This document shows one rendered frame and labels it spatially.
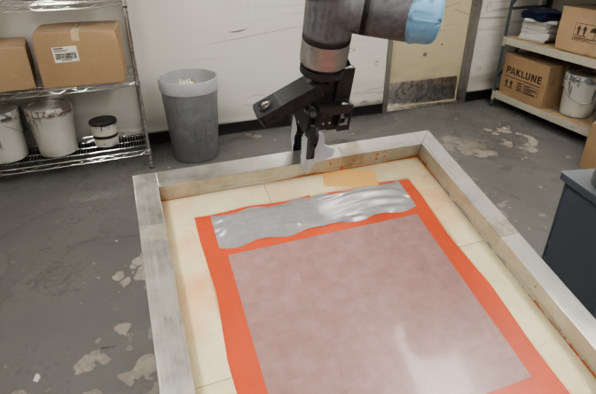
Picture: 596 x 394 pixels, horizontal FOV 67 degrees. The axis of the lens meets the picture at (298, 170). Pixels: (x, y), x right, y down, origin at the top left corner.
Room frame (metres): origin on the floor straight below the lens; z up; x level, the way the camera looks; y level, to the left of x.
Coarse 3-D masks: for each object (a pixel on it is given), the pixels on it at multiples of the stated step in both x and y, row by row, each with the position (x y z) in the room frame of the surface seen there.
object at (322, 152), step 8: (304, 136) 0.72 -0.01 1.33; (320, 136) 0.72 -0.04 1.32; (304, 144) 0.72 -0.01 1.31; (320, 144) 0.73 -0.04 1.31; (304, 152) 0.72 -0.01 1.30; (320, 152) 0.73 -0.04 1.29; (328, 152) 0.73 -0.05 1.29; (304, 160) 0.72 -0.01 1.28; (312, 160) 0.71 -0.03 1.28; (320, 160) 0.73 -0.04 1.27; (304, 168) 0.73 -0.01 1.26
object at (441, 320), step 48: (336, 192) 0.72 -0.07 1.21; (336, 240) 0.61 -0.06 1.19; (384, 240) 0.61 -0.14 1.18; (432, 240) 0.62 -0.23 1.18; (384, 288) 0.52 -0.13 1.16; (432, 288) 0.53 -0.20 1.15; (480, 288) 0.54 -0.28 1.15; (384, 336) 0.45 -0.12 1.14; (432, 336) 0.45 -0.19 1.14; (480, 336) 0.46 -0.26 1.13; (432, 384) 0.39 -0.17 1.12; (480, 384) 0.39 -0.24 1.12; (528, 384) 0.40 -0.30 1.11
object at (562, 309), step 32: (256, 160) 0.74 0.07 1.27; (288, 160) 0.74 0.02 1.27; (352, 160) 0.78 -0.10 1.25; (384, 160) 0.81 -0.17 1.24; (448, 160) 0.78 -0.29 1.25; (160, 192) 0.66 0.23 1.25; (192, 192) 0.68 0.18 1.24; (448, 192) 0.73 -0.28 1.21; (480, 192) 0.70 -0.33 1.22; (160, 224) 0.58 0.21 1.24; (480, 224) 0.65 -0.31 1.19; (160, 256) 0.52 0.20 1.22; (512, 256) 0.57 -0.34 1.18; (160, 288) 0.47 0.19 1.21; (544, 288) 0.51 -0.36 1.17; (160, 320) 0.42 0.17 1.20; (576, 320) 0.46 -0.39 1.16; (160, 352) 0.38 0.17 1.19; (576, 352) 0.44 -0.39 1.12; (160, 384) 0.35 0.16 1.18; (192, 384) 0.35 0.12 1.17
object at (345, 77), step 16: (320, 80) 0.68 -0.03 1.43; (336, 80) 0.69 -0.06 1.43; (352, 80) 0.72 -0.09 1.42; (336, 96) 0.72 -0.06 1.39; (304, 112) 0.71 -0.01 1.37; (320, 112) 0.70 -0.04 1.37; (336, 112) 0.71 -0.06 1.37; (304, 128) 0.71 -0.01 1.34; (320, 128) 0.72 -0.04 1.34; (336, 128) 0.72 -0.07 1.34
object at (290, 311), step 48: (288, 240) 0.60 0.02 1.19; (240, 288) 0.51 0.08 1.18; (288, 288) 0.51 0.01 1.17; (336, 288) 0.52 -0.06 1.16; (240, 336) 0.44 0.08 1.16; (288, 336) 0.44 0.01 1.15; (336, 336) 0.44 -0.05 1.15; (240, 384) 0.37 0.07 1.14; (288, 384) 0.38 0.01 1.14; (336, 384) 0.38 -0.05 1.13; (384, 384) 0.39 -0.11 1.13
